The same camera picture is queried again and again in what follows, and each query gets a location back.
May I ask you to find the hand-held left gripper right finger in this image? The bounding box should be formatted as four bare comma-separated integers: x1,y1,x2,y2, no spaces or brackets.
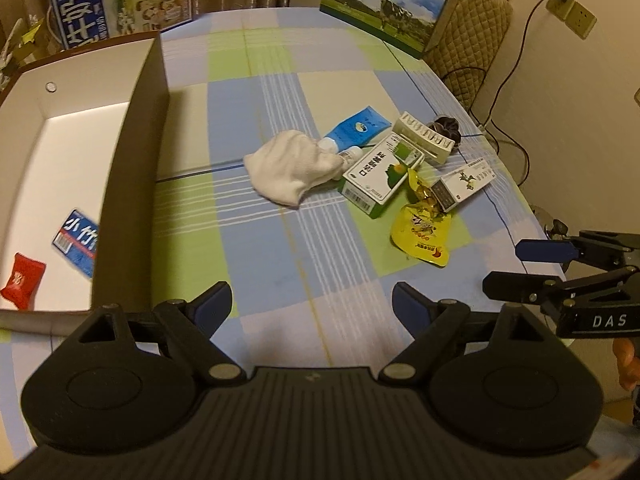
381,281,551,386

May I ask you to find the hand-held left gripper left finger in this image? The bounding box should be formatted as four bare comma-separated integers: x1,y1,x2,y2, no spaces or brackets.
75,281,251,386

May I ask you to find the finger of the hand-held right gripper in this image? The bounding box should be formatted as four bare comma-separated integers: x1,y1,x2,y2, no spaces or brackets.
515,230,640,275
482,266,640,312

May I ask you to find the yellow snack pouch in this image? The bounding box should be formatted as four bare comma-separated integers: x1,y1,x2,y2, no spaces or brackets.
390,167,453,266

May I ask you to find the small white medicine box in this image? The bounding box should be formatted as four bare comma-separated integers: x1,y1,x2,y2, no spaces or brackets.
431,157,497,212

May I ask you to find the green white medicine box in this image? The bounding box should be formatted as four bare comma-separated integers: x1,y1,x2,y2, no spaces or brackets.
339,132,426,220

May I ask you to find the brown cardboard box white inside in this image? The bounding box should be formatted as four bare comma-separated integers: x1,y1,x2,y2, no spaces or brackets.
0,31,169,337

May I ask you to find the white cloth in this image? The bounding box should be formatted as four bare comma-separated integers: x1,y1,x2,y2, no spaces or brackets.
243,130,346,207

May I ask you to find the white slotted plastic holder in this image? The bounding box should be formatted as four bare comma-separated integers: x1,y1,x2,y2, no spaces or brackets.
391,111,458,165

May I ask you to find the person's right hand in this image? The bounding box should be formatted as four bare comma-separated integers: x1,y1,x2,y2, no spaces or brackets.
616,337,640,392

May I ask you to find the blue white packet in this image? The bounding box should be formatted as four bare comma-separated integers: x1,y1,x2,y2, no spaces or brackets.
52,208,101,279

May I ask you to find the dark hair scrunchie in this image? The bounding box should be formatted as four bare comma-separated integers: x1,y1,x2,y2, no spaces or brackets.
429,115,462,147

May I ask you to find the blue cream tube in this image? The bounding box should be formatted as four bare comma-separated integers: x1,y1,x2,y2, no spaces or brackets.
320,105,392,154

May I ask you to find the red candy packet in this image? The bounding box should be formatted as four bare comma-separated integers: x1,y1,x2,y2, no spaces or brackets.
0,252,47,316

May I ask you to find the beige quilted chair cover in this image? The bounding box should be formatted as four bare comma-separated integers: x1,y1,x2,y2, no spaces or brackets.
425,0,515,111

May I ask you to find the checkered tablecloth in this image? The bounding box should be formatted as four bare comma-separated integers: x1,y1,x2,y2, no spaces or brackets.
0,7,640,466

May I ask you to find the green cow print milk box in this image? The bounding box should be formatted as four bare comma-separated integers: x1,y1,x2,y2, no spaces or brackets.
320,0,468,58

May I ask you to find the blue milk carton box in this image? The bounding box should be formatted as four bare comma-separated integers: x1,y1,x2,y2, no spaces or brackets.
44,0,195,51

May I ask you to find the black cable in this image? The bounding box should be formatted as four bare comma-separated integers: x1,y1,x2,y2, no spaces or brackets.
440,0,558,188

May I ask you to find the wall socket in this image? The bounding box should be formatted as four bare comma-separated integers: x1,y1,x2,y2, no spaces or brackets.
546,0,598,40

